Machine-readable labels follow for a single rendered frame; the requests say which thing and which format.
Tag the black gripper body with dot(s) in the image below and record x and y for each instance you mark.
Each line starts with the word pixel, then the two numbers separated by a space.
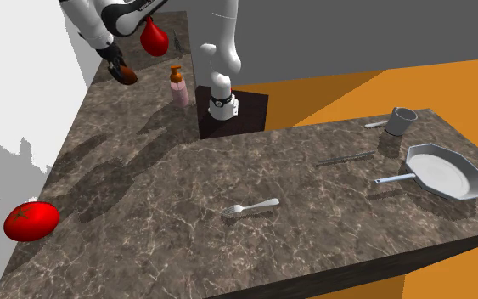
pixel 111 53

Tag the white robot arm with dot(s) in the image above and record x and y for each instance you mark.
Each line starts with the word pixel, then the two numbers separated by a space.
pixel 226 45

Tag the brown oval object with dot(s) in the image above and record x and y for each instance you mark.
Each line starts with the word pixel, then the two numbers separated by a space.
pixel 129 76

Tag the red pear-shaped object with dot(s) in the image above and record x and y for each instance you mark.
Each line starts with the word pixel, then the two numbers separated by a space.
pixel 155 39

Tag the pink soap dispenser orange pump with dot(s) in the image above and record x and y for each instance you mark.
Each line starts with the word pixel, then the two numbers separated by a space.
pixel 179 90

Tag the dark robot stand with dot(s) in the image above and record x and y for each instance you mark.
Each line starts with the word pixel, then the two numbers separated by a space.
pixel 251 112

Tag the red tomato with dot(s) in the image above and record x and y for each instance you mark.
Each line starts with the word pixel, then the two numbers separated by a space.
pixel 31 221

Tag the silver fork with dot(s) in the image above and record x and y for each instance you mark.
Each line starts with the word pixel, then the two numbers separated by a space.
pixel 259 204

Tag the dark grey thin knife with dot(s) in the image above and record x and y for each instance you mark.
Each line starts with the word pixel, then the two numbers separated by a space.
pixel 346 157

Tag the grey saucepan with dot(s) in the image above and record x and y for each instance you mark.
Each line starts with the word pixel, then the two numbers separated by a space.
pixel 400 122

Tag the grey frying pan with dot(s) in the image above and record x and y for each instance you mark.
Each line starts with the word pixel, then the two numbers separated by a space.
pixel 441 174

